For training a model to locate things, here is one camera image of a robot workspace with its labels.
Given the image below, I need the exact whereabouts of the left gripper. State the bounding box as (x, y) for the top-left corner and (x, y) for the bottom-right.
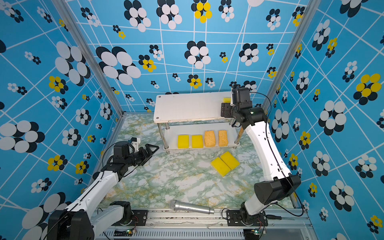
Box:
(124, 144), (159, 169)

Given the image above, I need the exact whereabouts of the yellow sponge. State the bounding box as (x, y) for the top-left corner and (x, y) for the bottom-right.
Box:
(223, 97), (232, 103)
(192, 135), (204, 149)
(178, 135), (190, 149)

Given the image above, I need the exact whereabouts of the orange sponge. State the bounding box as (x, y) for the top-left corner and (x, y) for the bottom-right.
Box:
(218, 130), (229, 147)
(204, 131), (216, 148)

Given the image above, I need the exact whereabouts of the yellow sponge diagonal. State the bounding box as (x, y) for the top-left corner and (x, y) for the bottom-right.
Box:
(220, 152), (240, 170)
(211, 158), (231, 177)

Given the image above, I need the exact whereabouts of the yellow sponge front diagonal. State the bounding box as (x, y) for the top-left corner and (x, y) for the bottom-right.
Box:
(211, 158), (231, 177)

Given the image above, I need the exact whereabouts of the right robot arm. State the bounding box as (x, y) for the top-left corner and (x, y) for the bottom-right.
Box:
(221, 102), (301, 225)

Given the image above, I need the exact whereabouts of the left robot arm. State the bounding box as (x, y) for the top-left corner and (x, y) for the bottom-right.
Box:
(44, 138), (159, 240)

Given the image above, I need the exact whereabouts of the white two-tier shelf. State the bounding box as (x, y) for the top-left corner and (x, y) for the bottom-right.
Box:
(154, 92), (241, 151)

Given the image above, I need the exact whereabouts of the silver microphone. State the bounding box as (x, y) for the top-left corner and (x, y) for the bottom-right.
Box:
(170, 200), (215, 215)

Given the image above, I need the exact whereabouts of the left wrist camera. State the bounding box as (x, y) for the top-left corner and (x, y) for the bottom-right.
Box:
(130, 137), (141, 152)

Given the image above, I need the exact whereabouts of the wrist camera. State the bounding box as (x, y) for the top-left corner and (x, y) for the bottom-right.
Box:
(130, 137), (141, 152)
(232, 86), (251, 105)

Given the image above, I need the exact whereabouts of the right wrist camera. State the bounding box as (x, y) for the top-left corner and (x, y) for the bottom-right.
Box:
(232, 86), (251, 105)

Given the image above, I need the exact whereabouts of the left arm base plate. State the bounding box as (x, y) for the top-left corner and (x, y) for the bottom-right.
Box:
(118, 210), (148, 227)

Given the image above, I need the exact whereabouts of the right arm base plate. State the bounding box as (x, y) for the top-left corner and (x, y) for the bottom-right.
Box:
(224, 210), (269, 227)

